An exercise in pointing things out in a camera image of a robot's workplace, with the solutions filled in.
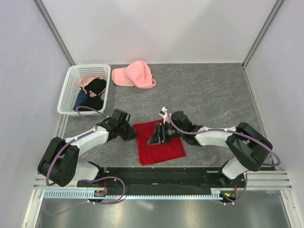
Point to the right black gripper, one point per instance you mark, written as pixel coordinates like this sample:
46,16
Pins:
156,138

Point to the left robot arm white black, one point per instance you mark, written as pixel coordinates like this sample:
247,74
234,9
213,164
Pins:
60,165

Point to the navy blue cloth in basket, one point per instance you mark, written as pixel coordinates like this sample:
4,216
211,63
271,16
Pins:
81,97

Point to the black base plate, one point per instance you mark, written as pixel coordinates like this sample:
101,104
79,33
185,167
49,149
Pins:
172,180

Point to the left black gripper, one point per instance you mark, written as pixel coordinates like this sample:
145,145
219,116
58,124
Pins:
131,134

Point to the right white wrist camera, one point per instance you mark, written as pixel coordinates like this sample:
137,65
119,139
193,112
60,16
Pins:
164,114

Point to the black cloth in basket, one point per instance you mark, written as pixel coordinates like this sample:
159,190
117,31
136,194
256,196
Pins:
94,91

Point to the red cloth napkin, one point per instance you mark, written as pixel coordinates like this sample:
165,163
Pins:
151,154

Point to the pink cloth in basket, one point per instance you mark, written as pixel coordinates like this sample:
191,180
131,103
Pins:
88,79

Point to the pink baseball cap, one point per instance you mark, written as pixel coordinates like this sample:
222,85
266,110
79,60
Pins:
136,74

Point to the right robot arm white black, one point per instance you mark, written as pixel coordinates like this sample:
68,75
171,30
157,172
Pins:
249,147

